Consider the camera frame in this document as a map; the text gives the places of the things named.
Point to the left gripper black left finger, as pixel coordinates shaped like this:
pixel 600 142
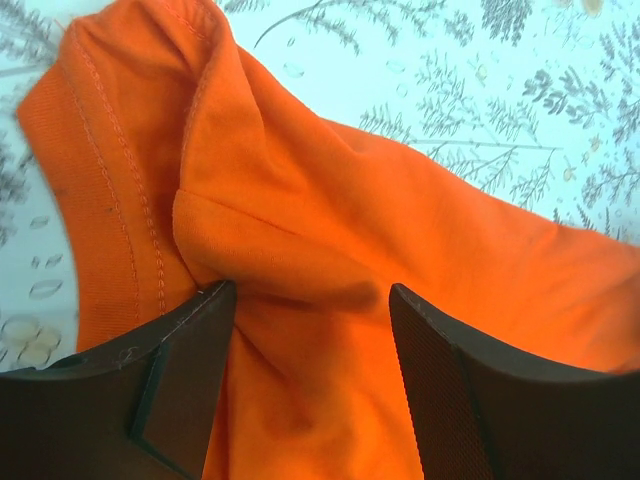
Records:
pixel 140 406

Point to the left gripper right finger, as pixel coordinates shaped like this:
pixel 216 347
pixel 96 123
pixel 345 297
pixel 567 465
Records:
pixel 482 409

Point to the floral patterned table mat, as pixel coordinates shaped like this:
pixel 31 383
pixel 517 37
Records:
pixel 534 102

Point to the orange t shirt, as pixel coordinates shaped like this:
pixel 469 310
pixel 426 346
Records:
pixel 178 160

